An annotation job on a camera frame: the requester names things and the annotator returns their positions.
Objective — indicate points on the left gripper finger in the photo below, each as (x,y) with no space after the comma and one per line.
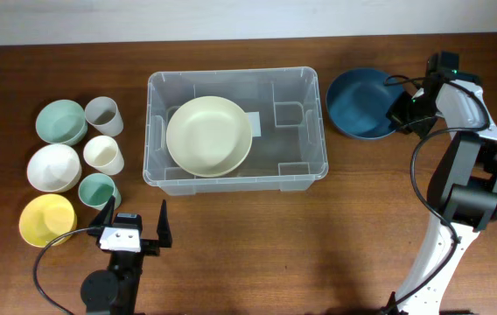
(104,218)
(163,228)

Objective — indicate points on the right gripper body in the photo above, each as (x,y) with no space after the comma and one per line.
(416,115)

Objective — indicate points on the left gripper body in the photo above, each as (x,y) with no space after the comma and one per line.
(150,247)

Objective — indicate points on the yellow small bowl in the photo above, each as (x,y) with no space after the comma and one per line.
(45,218)

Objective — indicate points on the dark blue bowl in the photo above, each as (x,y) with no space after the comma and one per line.
(357,103)

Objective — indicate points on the beige bowl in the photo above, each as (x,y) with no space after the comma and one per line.
(209,125)

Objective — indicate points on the cream bowl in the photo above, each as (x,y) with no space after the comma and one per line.
(209,166)

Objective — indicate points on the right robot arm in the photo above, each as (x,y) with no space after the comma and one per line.
(462,194)

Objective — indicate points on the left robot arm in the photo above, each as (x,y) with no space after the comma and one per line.
(114,290)

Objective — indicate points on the clear plastic storage container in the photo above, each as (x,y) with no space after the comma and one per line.
(290,154)

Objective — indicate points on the white label in container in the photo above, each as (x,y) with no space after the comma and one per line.
(255,122)

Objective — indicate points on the green cup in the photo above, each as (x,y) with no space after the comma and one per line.
(96,189)

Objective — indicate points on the cream cup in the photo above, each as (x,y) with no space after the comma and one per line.
(103,154)

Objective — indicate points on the white small bowl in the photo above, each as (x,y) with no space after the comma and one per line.
(55,168)

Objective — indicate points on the grey cup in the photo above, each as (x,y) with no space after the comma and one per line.
(103,114)

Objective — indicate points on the light green small bowl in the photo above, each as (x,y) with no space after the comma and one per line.
(62,122)

